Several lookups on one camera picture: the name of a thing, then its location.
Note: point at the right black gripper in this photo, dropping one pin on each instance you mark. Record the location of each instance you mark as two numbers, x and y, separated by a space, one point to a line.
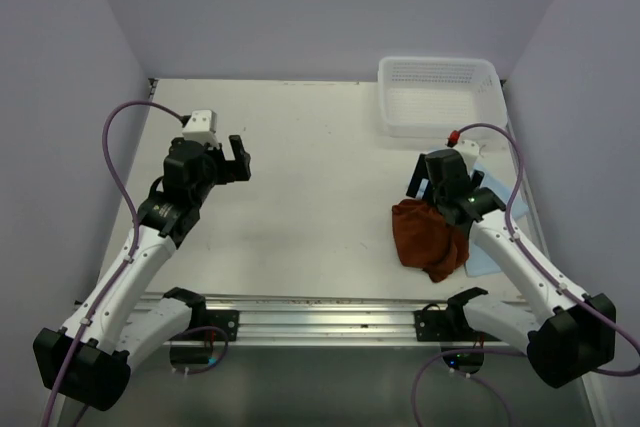
420 172

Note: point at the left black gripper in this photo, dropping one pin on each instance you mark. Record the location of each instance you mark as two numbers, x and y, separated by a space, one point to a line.
231 170

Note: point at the rust brown towel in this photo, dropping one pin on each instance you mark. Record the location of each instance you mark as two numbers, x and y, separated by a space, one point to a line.
403 217

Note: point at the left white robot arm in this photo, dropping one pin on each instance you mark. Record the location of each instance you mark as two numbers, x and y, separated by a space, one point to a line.
91 357

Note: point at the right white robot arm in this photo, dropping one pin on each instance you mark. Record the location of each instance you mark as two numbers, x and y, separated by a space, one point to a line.
565 333

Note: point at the white plastic basket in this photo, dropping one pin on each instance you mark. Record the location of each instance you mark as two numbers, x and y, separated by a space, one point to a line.
428 97

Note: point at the light blue towel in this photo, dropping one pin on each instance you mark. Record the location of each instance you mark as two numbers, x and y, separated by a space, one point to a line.
487 257

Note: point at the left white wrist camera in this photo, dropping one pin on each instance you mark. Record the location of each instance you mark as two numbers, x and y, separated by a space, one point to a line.
201 127

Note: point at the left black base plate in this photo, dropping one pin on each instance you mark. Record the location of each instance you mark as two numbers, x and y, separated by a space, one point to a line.
224 319

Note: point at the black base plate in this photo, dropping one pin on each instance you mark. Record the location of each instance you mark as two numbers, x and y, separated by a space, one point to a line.
224 319
433 323

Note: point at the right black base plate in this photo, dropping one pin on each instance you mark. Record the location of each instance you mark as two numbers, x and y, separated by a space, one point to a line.
433 323

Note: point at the aluminium mounting rail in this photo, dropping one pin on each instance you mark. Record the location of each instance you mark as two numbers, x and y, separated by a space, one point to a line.
306 322

